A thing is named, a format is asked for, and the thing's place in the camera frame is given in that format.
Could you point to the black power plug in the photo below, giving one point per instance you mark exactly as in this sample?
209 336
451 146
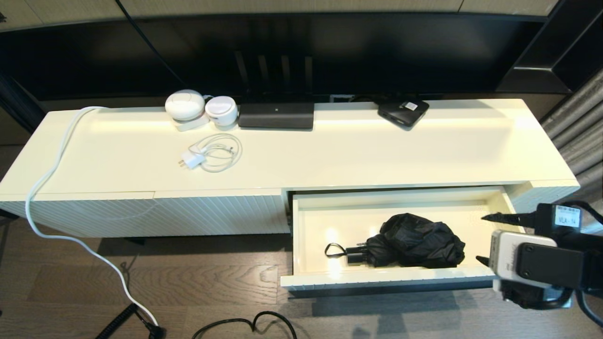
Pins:
155 332

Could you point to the black router with antennas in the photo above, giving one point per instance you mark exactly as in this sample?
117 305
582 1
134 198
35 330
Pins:
275 115

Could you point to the black shelf unit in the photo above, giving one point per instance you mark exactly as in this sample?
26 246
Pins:
579 52

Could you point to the large white round device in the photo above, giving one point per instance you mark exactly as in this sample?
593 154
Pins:
185 105

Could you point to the white tv cabinet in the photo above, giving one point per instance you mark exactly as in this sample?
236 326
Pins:
118 150

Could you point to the small black set-top box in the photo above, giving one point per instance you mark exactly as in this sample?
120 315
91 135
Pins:
403 113

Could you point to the white fluted drawer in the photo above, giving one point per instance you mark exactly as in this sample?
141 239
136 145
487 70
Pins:
339 212

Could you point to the black umbrella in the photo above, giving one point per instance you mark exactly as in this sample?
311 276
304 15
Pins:
419 240

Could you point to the small white round device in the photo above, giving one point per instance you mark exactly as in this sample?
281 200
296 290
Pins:
221 109

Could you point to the black television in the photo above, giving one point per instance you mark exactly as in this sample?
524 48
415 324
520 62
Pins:
377 52

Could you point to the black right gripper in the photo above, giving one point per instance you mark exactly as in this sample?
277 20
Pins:
546 221

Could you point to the white charger adapter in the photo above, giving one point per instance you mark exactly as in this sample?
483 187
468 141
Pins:
194 159

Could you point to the dark grey curtain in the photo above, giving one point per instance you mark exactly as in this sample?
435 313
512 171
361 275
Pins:
19 103

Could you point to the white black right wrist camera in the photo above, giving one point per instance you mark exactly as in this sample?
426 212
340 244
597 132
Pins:
504 254

